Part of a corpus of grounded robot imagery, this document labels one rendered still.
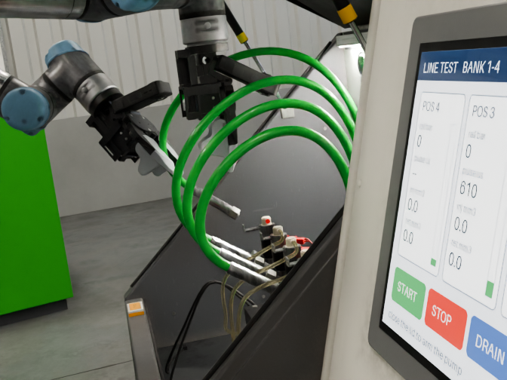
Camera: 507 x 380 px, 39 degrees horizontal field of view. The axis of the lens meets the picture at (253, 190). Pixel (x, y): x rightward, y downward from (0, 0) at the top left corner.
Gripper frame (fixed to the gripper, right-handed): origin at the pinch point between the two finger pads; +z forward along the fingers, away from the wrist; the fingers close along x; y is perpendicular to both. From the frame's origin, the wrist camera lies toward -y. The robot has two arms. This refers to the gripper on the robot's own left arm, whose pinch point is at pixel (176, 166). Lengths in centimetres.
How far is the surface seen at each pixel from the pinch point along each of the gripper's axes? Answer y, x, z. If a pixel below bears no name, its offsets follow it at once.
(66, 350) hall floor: 189, -196, -66
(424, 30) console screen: -45, 45, 30
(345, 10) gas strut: -41, 31, 17
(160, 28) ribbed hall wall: 109, -539, -352
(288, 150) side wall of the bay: -10.6, -29.7, 4.6
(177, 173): -6.4, 18.8, 9.1
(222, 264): -5.6, 27.6, 26.5
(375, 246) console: -25, 39, 41
